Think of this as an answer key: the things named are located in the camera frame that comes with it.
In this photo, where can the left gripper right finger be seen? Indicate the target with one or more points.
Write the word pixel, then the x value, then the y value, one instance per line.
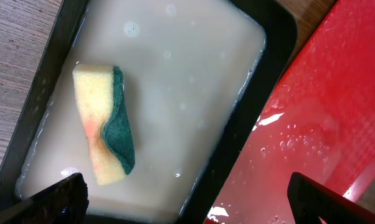
pixel 312 202

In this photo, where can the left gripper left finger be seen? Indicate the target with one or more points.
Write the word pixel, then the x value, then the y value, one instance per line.
pixel 64 202

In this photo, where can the green yellow scrub sponge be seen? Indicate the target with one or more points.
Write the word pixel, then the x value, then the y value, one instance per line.
pixel 100 100

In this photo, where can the red plastic serving tray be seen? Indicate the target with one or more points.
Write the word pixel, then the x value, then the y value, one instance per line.
pixel 319 120

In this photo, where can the black water basin tray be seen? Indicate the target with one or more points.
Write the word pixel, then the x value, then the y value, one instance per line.
pixel 196 76

